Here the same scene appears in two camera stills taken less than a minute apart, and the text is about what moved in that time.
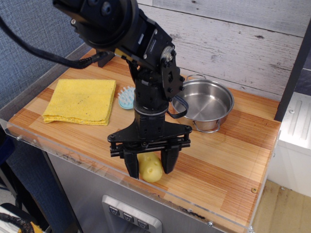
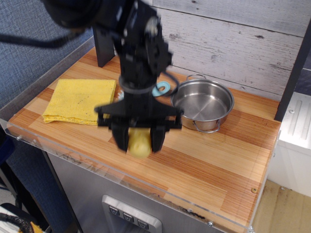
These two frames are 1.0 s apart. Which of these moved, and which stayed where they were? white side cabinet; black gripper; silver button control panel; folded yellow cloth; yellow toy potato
Moved: yellow toy potato; black gripper
Stayed: white side cabinet; silver button control panel; folded yellow cloth
